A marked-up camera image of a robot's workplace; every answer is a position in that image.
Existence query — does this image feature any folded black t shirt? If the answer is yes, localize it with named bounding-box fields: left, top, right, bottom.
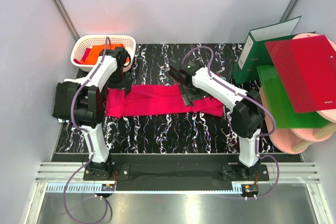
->
left=52, top=81, right=78, bottom=120

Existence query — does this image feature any purple cable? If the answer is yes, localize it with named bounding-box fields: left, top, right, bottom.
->
left=182, top=46, right=280, bottom=200
left=64, top=36, right=113, bottom=222

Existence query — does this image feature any pink round wooden stool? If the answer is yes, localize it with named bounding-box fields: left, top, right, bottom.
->
left=259, top=34, right=335, bottom=154

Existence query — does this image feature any green lever arch binder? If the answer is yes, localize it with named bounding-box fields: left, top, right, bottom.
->
left=233, top=16, right=301, bottom=84

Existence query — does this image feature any green plastic folder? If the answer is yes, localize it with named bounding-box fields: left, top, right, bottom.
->
left=257, top=66, right=330, bottom=129

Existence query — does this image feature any white plastic basket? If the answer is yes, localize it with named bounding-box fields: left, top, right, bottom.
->
left=70, top=35, right=136, bottom=72

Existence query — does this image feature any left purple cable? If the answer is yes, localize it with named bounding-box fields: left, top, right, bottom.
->
left=64, top=36, right=113, bottom=222

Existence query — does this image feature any red plastic folder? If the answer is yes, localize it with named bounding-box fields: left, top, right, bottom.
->
left=265, top=35, right=335, bottom=113

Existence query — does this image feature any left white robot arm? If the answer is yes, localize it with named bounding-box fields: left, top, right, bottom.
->
left=53, top=46, right=132, bottom=180

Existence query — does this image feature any magenta t shirt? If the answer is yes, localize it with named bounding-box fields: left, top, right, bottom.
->
left=105, top=84, right=223, bottom=119

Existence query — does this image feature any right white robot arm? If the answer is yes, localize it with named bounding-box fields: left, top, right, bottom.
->
left=169, top=62, right=265, bottom=180

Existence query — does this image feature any orange t shirt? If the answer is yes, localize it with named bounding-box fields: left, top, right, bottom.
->
left=77, top=44, right=131, bottom=67

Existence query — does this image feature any aluminium rail frame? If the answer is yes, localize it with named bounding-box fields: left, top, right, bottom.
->
left=23, top=162, right=334, bottom=223

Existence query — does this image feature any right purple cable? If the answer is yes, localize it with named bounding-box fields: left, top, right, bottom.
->
left=182, top=46, right=280, bottom=200

